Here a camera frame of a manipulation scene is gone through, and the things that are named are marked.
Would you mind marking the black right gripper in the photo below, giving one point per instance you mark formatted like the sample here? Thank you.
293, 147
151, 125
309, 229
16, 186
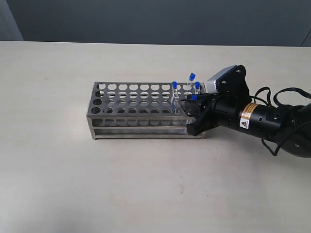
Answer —
225, 107

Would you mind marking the blue-capped tube back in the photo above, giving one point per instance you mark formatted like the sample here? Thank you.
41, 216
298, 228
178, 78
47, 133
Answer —
191, 79

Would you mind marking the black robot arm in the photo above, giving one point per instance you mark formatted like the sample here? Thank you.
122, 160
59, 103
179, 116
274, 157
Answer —
279, 126

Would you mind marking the stainless steel test tube rack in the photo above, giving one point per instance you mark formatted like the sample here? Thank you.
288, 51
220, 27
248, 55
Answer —
137, 110

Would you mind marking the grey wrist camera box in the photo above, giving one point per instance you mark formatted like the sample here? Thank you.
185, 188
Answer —
212, 84

